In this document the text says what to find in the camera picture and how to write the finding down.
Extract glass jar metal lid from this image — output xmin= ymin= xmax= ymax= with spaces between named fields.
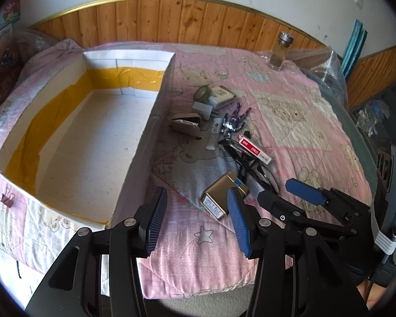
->
xmin=269 ymin=31 xmax=293 ymax=71

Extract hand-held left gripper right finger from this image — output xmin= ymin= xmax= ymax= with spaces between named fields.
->
xmin=227 ymin=189 xmax=370 ymax=317

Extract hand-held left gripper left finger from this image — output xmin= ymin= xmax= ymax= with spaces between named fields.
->
xmin=26 ymin=187 xmax=169 ymax=317

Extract black frame glasses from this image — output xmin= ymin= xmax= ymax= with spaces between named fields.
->
xmin=218 ymin=139 xmax=279 ymax=194

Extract crumpled bubble wrap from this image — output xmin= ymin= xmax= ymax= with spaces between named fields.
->
xmin=18 ymin=28 xmax=60 ymax=57

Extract purple action figure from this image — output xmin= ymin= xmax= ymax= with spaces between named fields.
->
xmin=219 ymin=104 xmax=253 ymax=136

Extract dark red robot toy box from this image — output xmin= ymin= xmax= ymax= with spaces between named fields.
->
xmin=0 ymin=30 xmax=20 ymax=90

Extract beige key case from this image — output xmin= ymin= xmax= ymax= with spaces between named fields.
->
xmin=170 ymin=112 xmax=202 ymax=136

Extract green tape roll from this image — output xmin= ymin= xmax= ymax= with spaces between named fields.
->
xmin=194 ymin=85 xmax=213 ymax=103

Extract gold tin box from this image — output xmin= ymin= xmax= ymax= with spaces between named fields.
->
xmin=200 ymin=171 xmax=251 ymax=221

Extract clear plastic bag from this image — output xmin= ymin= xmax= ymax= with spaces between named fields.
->
xmin=297 ymin=44 xmax=348 ymax=106

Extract pink binder clip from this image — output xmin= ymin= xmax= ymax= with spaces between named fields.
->
xmin=1 ymin=188 xmax=15 ymax=207

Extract small white tube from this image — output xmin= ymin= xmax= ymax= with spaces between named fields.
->
xmin=206 ymin=117 xmax=223 ymax=151

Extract pink printed blanket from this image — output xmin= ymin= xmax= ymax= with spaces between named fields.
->
xmin=0 ymin=38 xmax=377 ymax=301

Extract wooden wall panelling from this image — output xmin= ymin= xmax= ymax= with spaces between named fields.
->
xmin=28 ymin=0 xmax=396 ymax=109

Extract small white box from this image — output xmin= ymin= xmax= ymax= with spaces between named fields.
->
xmin=209 ymin=86 xmax=235 ymax=109

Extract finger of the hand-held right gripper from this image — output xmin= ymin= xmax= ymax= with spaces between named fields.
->
xmin=285 ymin=178 xmax=372 ymax=228
xmin=257 ymin=190 xmax=357 ymax=235

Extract teal frames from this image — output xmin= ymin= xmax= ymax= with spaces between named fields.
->
xmin=341 ymin=18 xmax=367 ymax=80

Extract white charger plug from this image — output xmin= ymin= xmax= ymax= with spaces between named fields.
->
xmin=192 ymin=101 xmax=215 ymax=119

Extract white cardboard box yellow tape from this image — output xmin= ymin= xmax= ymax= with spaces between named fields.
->
xmin=0 ymin=49 xmax=176 ymax=230

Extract person's right forearm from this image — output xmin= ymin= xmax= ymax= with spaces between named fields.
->
xmin=356 ymin=279 xmax=388 ymax=314

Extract red staple box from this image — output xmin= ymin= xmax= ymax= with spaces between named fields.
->
xmin=238 ymin=134 xmax=273 ymax=166

